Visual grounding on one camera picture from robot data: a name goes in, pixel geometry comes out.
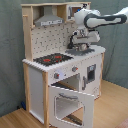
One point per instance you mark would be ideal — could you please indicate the grey toy sink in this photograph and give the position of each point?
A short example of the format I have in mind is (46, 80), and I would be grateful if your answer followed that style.
(79, 53)

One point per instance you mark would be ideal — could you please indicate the grey range hood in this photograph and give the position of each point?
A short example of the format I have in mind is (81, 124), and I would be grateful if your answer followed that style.
(48, 18)

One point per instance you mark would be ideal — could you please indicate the left red stove knob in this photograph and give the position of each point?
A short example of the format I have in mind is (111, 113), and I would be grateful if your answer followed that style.
(56, 75)

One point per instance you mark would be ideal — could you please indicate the black toy faucet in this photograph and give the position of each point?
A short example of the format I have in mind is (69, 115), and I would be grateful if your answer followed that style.
(70, 45)

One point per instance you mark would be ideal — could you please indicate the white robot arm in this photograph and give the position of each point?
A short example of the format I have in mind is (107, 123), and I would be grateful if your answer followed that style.
(88, 20)

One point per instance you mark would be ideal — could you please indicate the black stovetop with red burners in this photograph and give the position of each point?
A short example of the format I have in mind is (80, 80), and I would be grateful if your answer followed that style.
(52, 59)

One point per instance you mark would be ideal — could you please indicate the wooden toy kitchen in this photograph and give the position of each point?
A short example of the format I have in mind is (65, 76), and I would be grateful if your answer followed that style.
(46, 40)

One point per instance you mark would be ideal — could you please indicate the red stove knob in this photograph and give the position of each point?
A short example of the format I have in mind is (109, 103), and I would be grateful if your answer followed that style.
(56, 75)
(74, 69)

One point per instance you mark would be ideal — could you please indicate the small steel pot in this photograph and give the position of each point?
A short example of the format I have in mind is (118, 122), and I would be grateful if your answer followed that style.
(83, 47)

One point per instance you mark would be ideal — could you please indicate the white oven door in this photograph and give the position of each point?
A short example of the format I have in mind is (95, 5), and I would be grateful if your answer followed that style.
(63, 102)

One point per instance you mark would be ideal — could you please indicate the right red stove knob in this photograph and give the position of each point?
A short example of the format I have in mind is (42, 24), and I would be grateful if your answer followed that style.
(74, 69)

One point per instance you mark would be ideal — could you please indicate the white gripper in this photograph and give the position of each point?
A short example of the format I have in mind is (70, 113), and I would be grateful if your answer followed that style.
(84, 36)

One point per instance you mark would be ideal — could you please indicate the toy microwave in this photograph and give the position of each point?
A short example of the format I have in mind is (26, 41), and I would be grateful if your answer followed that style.
(72, 8)

